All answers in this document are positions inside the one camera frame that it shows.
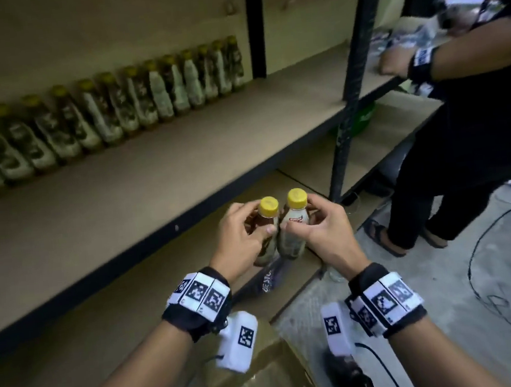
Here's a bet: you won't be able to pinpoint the person's right hand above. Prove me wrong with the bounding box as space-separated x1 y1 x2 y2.
278 188 372 287

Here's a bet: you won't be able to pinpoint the person's left hand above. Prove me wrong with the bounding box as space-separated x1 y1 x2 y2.
203 198 282 286

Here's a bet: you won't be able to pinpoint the yellow-capped drink bottle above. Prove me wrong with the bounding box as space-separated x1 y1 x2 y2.
246 195 286 267
273 187 315 261

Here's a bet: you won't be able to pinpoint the cardboard box of coffee bottles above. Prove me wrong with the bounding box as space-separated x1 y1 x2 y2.
204 325 320 387

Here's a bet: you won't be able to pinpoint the wooden shelf with black frame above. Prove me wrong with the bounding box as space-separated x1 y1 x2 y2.
0 0 482 387

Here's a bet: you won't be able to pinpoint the row of coffee bottles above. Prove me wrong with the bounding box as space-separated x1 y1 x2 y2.
0 35 256 203

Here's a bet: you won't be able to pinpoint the person's right forearm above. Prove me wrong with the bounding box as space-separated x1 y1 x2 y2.
387 310 505 387

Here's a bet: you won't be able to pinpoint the person's left forearm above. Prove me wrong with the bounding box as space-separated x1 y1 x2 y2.
54 319 198 387

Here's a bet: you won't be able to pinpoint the person's right leg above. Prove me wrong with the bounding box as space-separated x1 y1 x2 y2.
322 346 383 387

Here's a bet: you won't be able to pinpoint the bluish plastic packets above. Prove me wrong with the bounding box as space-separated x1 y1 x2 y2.
367 19 445 57

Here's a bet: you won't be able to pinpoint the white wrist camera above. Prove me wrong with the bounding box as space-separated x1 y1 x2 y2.
212 309 264 377
320 299 358 359

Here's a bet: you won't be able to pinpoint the black floor cable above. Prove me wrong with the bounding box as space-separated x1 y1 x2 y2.
458 184 511 329

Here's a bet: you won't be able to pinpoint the black camera cable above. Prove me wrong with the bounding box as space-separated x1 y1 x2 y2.
355 338 406 387

